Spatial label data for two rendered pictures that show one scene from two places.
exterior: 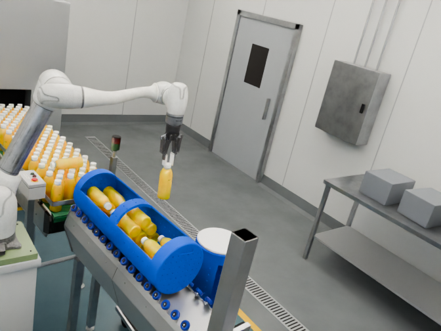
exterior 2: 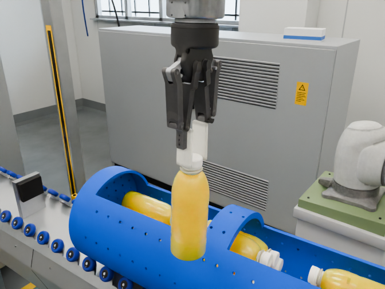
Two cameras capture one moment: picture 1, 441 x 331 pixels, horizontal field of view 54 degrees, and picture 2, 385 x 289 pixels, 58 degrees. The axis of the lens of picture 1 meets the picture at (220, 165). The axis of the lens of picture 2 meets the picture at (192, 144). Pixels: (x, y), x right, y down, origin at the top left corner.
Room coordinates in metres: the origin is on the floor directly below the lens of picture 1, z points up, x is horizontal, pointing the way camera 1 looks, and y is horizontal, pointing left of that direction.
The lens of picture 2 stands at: (2.71, 0.18, 1.70)
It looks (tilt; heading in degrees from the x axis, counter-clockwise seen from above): 23 degrees down; 170
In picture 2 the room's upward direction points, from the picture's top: straight up
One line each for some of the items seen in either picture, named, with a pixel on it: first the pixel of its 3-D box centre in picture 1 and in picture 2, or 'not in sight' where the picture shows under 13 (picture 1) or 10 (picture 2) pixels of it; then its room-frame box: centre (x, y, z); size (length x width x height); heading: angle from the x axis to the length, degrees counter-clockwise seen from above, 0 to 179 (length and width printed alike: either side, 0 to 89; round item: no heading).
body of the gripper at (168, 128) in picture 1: (172, 131); (194, 51); (2.15, 0.28, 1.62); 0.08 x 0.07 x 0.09; 134
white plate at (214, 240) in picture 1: (220, 240); not in sight; (2.19, -0.10, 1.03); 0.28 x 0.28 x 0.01
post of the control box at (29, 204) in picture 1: (26, 261); not in sight; (2.31, 1.09, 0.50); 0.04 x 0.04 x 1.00; 46
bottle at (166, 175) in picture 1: (165, 182); (189, 210); (2.16, 0.27, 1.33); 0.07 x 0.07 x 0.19
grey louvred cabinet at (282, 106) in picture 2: not in sight; (206, 119); (-0.13, 0.81, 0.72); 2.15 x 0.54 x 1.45; 42
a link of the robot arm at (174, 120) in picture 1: (174, 118); (195, 2); (2.15, 0.28, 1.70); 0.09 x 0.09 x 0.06
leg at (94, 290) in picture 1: (94, 292); not in sight; (2.38, 0.64, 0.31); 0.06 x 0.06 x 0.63; 46
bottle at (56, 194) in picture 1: (56, 196); not in sight; (2.34, 0.94, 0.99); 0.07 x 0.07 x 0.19
